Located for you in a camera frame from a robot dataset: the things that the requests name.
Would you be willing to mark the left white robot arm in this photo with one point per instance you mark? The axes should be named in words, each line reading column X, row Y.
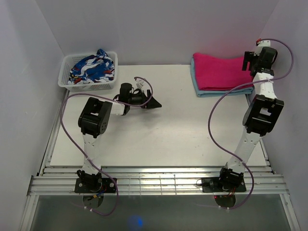
column 93, row 122

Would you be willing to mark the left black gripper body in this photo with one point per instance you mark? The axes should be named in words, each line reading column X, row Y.
column 137, row 99

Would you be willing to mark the folded light blue trousers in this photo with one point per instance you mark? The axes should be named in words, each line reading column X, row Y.
column 215, row 93

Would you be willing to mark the aluminium rail frame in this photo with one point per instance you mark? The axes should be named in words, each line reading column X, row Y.
column 172, row 157

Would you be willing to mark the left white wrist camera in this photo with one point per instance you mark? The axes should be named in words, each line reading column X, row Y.
column 139, row 82

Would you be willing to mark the white plastic basket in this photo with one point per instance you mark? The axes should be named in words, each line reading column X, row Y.
column 68, row 63

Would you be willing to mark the blue white patterned garment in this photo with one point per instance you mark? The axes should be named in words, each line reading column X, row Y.
column 95, row 68

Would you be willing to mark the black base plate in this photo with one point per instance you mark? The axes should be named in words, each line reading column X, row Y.
column 214, row 184
column 103, row 185

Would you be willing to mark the magenta trousers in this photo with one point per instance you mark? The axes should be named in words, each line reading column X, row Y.
column 217, row 74

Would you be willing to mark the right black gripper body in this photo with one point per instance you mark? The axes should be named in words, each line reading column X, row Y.
column 255, row 61

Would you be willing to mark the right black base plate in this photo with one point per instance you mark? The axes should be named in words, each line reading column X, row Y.
column 214, row 184

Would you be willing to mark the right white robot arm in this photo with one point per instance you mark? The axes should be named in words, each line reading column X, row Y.
column 259, row 119

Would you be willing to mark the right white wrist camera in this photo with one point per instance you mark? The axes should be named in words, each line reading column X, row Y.
column 260, row 44

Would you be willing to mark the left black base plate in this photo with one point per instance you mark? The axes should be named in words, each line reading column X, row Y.
column 103, row 185

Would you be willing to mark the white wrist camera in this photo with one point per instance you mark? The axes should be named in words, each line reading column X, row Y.
column 260, row 44
column 139, row 82

